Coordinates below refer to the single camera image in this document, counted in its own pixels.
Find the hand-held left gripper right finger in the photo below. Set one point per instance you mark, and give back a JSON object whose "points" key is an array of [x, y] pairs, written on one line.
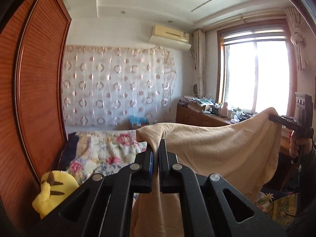
{"points": [[163, 160]]}

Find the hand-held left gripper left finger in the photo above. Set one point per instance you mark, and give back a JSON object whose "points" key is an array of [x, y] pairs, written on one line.
{"points": [[151, 164]]}

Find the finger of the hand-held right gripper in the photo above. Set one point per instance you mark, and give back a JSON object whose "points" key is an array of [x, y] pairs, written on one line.
{"points": [[291, 126], [284, 119]]}

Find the beige towel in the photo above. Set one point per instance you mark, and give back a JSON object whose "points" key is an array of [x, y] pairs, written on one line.
{"points": [[217, 150]]}

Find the person's right forearm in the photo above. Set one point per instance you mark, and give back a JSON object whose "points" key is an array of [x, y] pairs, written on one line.
{"points": [[306, 177]]}

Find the person's right hand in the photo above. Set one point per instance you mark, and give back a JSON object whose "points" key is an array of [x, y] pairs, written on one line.
{"points": [[293, 144]]}

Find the pink floral quilt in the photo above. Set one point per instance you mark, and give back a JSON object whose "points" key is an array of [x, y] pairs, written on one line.
{"points": [[111, 148]]}

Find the blue tissue box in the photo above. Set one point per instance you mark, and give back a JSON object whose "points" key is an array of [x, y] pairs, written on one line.
{"points": [[138, 122]]}

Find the wooden framed window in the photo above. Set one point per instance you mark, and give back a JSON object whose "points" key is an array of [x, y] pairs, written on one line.
{"points": [[254, 74]]}

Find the wooden sideboard cabinet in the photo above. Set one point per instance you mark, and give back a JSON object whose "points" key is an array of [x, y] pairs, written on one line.
{"points": [[195, 114]]}

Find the pale pink bottle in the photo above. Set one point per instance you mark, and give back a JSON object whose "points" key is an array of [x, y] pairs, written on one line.
{"points": [[224, 110]]}

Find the pile of assorted small items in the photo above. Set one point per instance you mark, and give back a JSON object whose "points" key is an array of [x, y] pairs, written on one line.
{"points": [[205, 102]]}

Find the round hand fan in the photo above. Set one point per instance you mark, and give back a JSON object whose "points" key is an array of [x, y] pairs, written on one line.
{"points": [[195, 88]]}

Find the tied beige window curtain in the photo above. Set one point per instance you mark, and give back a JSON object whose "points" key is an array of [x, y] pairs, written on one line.
{"points": [[297, 37]]}

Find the gold patterned cloth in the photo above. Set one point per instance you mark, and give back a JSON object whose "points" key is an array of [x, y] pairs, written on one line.
{"points": [[281, 206]]}

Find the sheer circle-patterned curtain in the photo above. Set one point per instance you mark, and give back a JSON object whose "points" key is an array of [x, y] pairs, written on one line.
{"points": [[118, 86]]}

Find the yellow plush toy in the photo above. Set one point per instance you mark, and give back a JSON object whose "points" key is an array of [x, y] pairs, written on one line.
{"points": [[54, 192]]}

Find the wall air conditioner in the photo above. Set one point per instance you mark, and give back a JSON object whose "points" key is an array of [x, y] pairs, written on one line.
{"points": [[170, 37]]}

